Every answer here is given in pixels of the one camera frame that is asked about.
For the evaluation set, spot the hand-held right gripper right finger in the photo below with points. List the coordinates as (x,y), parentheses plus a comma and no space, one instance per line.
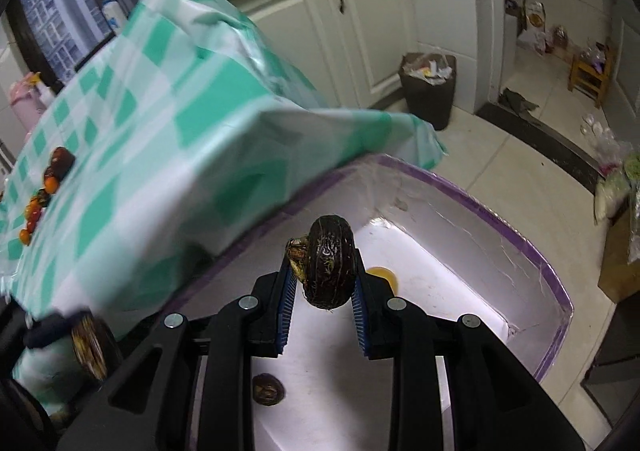
(360,317)

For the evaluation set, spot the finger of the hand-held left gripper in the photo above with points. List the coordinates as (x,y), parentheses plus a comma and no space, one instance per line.
(47,331)

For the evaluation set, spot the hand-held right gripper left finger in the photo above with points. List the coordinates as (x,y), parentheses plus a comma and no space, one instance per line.
(282,312)

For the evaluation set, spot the dark wrinkled passion fruit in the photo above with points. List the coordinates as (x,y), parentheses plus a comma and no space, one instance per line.
(330,261)
(91,350)
(267,388)

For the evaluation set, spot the orange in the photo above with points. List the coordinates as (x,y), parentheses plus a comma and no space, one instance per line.
(25,236)

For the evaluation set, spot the white foam box purple tape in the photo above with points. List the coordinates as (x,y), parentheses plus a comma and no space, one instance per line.
(440,241)

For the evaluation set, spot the yellow round fruit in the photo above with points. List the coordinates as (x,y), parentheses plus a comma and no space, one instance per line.
(384,276)

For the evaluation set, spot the small yellow tomato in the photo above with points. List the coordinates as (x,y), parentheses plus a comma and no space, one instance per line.
(34,204)

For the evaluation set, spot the dark red tomato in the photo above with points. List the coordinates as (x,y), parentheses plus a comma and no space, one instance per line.
(62,162)
(51,179)

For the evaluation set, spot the pink thermos jug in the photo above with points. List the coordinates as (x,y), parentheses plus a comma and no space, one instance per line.
(27,103)

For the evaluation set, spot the dark trash bin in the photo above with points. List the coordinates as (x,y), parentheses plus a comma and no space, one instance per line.
(430,96)

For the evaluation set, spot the green checked tablecloth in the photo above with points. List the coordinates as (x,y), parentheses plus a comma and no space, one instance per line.
(175,106)

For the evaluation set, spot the cardboard box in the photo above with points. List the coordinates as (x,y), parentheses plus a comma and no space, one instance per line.
(617,261)

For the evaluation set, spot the dark cloth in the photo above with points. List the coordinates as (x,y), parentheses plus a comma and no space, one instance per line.
(517,101)

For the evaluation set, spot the white plastic bag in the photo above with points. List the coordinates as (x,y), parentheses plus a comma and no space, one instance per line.
(612,188)

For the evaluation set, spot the white kitchen cabinet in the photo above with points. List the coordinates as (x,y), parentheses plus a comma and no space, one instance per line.
(370,31)

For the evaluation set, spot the white bottle blue label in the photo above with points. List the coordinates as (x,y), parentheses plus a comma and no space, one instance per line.
(113,15)

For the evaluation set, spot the dark framed window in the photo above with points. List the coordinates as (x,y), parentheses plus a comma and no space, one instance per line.
(55,6)

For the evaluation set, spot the wooden stool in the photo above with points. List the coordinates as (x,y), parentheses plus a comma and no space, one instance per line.
(592,76)

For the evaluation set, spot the printed paper bag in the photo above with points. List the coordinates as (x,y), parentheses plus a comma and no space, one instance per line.
(533,26)

